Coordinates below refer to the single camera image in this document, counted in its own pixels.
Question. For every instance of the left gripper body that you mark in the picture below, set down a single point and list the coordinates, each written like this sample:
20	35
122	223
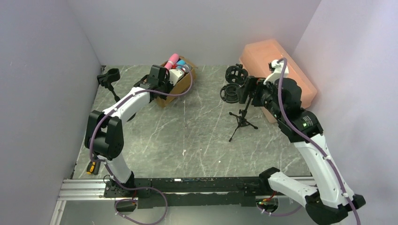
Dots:
167	80

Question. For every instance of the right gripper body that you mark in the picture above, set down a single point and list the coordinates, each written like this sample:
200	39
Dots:
248	87

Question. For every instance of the black shock-mount round-base stand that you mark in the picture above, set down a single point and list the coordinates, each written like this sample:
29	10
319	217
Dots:
236	74

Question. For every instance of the cardboard box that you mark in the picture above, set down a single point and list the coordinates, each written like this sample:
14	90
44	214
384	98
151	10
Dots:
185	83

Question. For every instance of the pink microphone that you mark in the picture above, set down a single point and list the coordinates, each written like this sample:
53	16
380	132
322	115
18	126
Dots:
174	58

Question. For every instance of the blue microphone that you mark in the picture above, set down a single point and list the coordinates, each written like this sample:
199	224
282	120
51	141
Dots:
180	64

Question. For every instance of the black clip round-base stand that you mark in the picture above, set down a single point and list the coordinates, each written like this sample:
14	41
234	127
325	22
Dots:
105	80

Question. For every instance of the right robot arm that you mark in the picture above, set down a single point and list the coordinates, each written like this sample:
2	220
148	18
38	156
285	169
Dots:
330	200

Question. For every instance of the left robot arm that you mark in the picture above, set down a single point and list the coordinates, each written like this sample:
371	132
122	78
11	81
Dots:
104	132

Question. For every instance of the yellow black screwdriver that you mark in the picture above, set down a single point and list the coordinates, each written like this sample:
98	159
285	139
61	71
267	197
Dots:
93	168

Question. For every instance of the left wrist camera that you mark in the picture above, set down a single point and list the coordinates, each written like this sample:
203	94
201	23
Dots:
175	75

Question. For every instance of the black base frame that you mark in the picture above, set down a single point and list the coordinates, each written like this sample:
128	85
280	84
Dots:
210	191

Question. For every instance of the aluminium rail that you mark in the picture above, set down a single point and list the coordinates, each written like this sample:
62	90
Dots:
80	190

